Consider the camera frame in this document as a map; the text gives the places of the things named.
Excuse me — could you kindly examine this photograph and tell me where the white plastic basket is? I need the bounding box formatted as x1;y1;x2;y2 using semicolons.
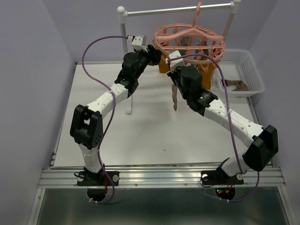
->
219;49;265;98

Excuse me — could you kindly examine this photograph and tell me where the aluminium mounting rail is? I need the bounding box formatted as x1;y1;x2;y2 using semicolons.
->
38;163;286;189

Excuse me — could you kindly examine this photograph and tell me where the pink round clip hanger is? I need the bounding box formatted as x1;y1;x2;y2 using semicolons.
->
153;2;225;72

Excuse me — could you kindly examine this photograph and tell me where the white drying rack stand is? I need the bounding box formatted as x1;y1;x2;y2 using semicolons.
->
116;0;241;114

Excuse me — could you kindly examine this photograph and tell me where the beige sock in basket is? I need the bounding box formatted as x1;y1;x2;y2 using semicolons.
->
225;80;249;91

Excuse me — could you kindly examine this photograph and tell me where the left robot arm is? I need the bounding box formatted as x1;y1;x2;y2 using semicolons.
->
70;45;161;186

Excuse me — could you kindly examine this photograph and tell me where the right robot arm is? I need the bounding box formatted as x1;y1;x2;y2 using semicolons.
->
167;66;278;186

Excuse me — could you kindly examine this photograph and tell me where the maroon white striped sock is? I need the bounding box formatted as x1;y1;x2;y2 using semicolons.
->
172;84;178;111

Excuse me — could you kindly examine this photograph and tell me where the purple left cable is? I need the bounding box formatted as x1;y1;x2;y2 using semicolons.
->
82;35;115;205

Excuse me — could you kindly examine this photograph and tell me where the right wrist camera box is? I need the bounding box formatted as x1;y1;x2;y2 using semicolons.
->
168;50;185;72

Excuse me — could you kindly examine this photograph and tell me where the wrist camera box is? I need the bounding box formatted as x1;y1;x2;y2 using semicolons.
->
168;50;185;72
131;35;147;52

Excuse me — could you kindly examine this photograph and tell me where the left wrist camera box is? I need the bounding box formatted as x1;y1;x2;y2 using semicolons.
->
131;35;147;52

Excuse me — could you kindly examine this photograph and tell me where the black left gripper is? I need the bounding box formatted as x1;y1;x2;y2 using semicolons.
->
134;45;163;80

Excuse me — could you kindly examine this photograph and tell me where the mustard brown striped sock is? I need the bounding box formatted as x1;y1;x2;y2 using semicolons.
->
198;63;215;90

